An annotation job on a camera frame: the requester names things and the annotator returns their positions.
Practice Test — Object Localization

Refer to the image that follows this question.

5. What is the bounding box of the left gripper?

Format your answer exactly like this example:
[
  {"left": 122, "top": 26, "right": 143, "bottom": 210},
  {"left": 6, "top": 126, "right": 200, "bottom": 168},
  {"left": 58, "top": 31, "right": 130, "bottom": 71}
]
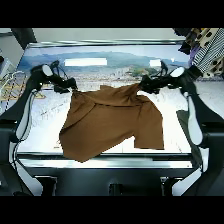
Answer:
[{"left": 52, "top": 77, "right": 79, "bottom": 95}]

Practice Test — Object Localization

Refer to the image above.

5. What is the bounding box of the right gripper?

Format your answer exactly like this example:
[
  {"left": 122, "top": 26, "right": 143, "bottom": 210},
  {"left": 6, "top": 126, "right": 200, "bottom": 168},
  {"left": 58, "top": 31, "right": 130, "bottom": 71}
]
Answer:
[{"left": 138, "top": 75, "right": 165, "bottom": 95}]

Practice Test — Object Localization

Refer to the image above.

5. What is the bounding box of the brown T-shirt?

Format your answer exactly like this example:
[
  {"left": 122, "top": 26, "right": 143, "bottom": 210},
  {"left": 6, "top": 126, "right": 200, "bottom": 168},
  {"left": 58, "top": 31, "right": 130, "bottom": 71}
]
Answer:
[{"left": 58, "top": 83, "right": 166, "bottom": 164}]

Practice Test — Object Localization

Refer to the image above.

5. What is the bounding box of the heap of clothes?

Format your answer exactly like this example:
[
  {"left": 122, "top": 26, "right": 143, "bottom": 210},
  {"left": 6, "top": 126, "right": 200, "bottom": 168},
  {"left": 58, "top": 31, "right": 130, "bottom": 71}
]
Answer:
[{"left": 172, "top": 27, "right": 202, "bottom": 68}]

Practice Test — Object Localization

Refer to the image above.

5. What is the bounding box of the striped garment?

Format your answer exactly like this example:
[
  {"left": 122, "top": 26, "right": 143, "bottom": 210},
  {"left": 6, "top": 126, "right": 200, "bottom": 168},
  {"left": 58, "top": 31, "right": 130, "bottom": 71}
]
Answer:
[{"left": 191, "top": 34, "right": 224, "bottom": 73}]

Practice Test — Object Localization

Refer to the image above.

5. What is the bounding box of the cream dotted garment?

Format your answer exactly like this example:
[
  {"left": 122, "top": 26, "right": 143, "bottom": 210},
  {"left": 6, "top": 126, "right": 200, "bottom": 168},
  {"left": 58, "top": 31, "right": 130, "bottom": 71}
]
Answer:
[{"left": 194, "top": 27, "right": 224, "bottom": 80}]

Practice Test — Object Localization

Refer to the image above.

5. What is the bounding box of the silver frame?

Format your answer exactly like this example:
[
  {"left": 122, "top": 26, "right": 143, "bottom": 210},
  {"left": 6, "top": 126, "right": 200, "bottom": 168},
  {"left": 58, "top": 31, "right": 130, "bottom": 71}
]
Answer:
[{"left": 13, "top": 155, "right": 201, "bottom": 197}]

